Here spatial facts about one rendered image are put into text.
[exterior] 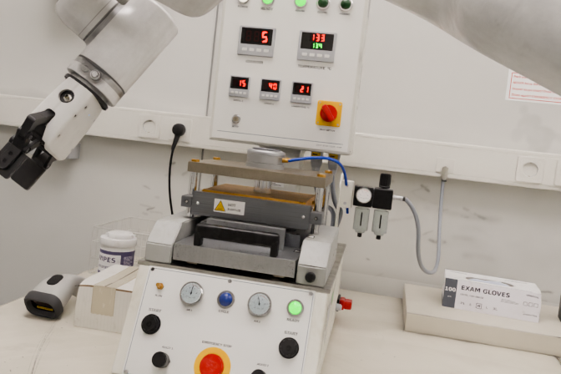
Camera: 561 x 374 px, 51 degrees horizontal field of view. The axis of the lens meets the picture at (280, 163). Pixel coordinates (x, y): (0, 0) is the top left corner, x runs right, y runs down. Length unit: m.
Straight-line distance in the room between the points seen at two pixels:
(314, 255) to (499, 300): 0.67
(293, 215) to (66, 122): 0.46
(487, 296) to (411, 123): 0.52
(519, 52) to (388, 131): 1.25
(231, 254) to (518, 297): 0.80
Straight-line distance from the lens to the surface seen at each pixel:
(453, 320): 1.47
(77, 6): 0.87
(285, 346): 1.00
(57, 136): 0.84
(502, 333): 1.49
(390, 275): 1.77
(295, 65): 1.33
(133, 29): 0.88
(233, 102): 1.35
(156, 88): 1.88
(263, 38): 1.35
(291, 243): 1.12
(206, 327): 1.03
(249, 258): 1.03
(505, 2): 0.49
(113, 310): 1.25
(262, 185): 1.19
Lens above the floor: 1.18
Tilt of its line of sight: 3 degrees down
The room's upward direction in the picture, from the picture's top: 6 degrees clockwise
